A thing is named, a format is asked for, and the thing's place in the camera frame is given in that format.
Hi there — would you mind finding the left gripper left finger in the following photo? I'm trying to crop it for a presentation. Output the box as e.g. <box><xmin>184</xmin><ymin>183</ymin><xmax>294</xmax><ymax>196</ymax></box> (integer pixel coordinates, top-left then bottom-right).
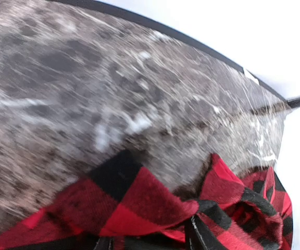
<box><xmin>94</xmin><ymin>237</ymin><xmax>114</xmax><ymax>250</ymax></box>

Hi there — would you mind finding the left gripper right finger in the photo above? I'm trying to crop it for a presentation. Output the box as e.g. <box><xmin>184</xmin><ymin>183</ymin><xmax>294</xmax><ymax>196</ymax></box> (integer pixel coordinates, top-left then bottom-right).
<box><xmin>184</xmin><ymin>215</ymin><xmax>227</xmax><ymax>250</ymax></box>

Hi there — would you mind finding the red black plaid shirt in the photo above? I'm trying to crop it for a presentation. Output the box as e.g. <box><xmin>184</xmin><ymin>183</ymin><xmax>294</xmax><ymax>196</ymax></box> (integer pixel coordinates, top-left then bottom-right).
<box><xmin>0</xmin><ymin>150</ymin><xmax>293</xmax><ymax>249</ymax></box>

